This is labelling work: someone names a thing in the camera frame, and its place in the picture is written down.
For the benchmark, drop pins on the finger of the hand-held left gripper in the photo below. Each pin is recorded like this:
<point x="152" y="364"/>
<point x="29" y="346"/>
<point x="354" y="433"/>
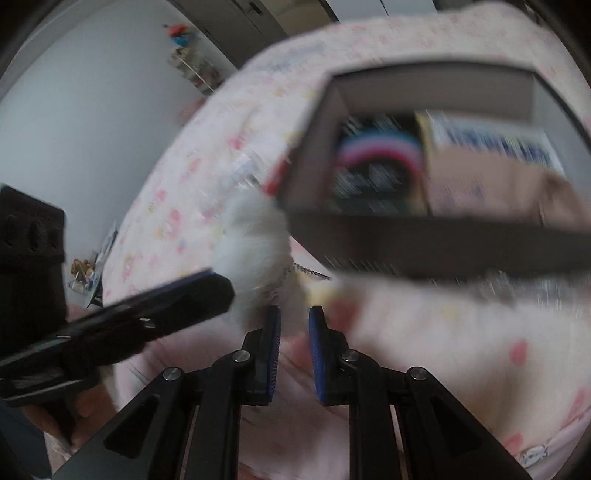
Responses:
<point x="175" y="309"/>

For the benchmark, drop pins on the small red packet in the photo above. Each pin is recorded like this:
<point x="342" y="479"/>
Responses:
<point x="277" y="177"/>

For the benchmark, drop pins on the dark storage container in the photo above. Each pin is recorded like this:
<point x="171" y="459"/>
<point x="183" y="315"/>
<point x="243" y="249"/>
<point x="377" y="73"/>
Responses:
<point x="415" y="244"/>

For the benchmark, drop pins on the person's left hand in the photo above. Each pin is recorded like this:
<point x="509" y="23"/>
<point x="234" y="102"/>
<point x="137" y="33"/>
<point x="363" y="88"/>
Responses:
<point x="87" y="406"/>

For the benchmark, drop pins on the black packet with pink arcs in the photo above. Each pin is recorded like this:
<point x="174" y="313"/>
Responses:
<point x="374" y="166"/>

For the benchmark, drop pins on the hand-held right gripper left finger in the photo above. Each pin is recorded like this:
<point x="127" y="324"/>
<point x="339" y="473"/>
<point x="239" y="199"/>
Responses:
<point x="273" y="350"/>

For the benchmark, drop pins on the clear packet with blue print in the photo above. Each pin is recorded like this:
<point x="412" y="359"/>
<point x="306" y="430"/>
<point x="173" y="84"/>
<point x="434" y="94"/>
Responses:
<point x="498" y="143"/>

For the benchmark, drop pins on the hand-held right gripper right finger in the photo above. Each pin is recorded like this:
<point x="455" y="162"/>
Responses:
<point x="316" y="350"/>

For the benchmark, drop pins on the brown cardboard box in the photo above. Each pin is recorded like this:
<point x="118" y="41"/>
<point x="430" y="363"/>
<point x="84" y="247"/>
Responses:
<point x="485" y="184"/>

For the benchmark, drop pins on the pink printed blanket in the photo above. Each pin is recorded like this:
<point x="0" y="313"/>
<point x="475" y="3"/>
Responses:
<point x="461" y="360"/>

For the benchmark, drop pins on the white shelf with toys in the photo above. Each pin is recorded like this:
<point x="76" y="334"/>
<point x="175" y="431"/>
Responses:
<point x="194" y="60"/>

